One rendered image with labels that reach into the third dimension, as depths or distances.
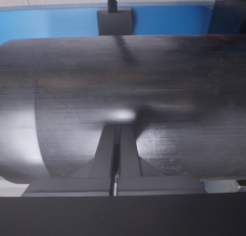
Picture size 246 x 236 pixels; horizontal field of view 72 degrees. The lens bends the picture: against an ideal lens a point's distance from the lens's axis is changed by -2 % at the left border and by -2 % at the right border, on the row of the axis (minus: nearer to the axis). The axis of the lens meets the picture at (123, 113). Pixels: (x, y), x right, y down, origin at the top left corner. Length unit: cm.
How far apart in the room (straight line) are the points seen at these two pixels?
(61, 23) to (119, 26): 20
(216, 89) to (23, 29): 61
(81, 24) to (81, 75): 45
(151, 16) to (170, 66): 44
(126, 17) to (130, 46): 32
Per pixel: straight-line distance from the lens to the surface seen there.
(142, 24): 61
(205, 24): 63
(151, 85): 17
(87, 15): 61
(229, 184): 66
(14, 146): 20
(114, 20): 52
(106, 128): 15
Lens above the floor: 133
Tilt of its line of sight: level
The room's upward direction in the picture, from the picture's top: 91 degrees counter-clockwise
